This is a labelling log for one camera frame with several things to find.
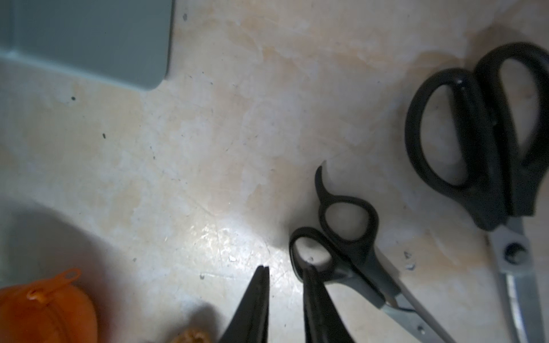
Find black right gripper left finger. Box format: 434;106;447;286
220;265;270;343

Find orange tiger plush toy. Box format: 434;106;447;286
1;268;98;342

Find small black thin scissors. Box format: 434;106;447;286
289;166;454;342

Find brown dog plush toy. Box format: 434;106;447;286
170;328;212;343

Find light blue box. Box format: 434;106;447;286
1;1;174;91

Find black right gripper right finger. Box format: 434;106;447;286
303;266;354;343

